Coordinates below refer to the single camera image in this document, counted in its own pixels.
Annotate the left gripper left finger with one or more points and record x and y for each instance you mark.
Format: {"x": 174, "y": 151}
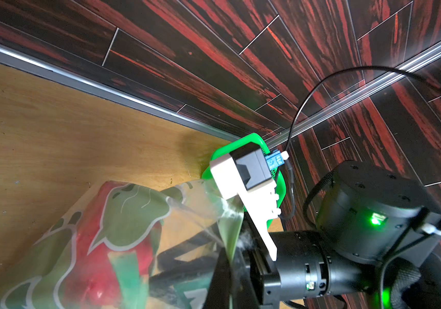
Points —
{"x": 219, "y": 292}

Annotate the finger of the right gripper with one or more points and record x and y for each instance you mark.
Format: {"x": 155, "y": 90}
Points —
{"x": 205, "y": 245}
{"x": 186, "y": 284}

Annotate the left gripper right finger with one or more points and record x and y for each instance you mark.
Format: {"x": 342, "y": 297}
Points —
{"x": 242, "y": 291}

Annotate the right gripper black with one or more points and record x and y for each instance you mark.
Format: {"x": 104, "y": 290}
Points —
{"x": 375, "y": 233}

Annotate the zip-top bag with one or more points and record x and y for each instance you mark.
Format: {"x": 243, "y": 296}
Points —
{"x": 36, "y": 279}

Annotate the dragon fruit bag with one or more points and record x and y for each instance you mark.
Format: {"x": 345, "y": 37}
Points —
{"x": 116, "y": 245}

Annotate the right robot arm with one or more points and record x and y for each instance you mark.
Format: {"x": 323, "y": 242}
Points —
{"x": 375, "y": 233}

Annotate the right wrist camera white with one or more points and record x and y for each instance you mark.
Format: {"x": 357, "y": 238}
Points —
{"x": 245, "y": 172}

